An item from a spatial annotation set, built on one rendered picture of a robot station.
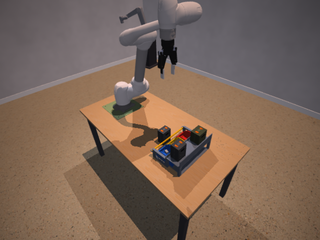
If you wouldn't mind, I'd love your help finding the blue bin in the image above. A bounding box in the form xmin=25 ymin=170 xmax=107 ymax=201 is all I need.
xmin=156 ymin=144 xmax=174 ymax=167

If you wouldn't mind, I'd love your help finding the red open bin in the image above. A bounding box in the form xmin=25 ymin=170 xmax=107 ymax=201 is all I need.
xmin=176 ymin=130 xmax=191 ymax=141

